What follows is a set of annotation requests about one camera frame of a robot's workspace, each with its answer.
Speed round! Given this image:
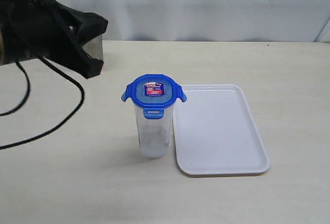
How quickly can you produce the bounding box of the blue container lid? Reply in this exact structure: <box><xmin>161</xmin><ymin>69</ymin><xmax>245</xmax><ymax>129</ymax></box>
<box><xmin>121</xmin><ymin>74</ymin><xmax>187</xmax><ymax>120</ymax></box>

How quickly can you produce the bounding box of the clear plastic container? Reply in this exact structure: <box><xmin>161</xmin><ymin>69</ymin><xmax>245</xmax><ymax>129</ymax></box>
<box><xmin>134</xmin><ymin>105</ymin><xmax>174</xmax><ymax>159</ymax></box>

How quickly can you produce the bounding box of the stainless steel cup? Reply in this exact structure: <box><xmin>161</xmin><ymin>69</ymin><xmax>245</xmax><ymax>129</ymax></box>
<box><xmin>82</xmin><ymin>35</ymin><xmax>104</xmax><ymax>60</ymax></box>

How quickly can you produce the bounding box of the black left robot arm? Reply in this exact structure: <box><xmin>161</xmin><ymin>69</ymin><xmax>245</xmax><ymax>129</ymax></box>
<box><xmin>1</xmin><ymin>0</ymin><xmax>108</xmax><ymax>78</ymax></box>

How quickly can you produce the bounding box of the white plastic tray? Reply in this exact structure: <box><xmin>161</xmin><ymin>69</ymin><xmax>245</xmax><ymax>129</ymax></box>
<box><xmin>173</xmin><ymin>84</ymin><xmax>271</xmax><ymax>177</ymax></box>

